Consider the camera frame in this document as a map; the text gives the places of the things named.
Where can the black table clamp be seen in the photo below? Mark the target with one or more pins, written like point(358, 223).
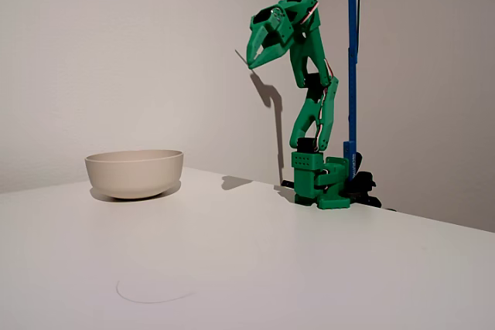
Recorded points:
point(363, 185)
point(288, 183)

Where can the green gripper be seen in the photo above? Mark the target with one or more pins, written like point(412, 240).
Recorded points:
point(260, 37)

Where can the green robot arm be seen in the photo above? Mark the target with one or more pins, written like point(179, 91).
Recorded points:
point(309, 183)

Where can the beige bowl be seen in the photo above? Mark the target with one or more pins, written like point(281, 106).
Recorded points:
point(133, 175)

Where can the blue camera pole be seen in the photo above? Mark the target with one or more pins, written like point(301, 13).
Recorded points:
point(352, 55)

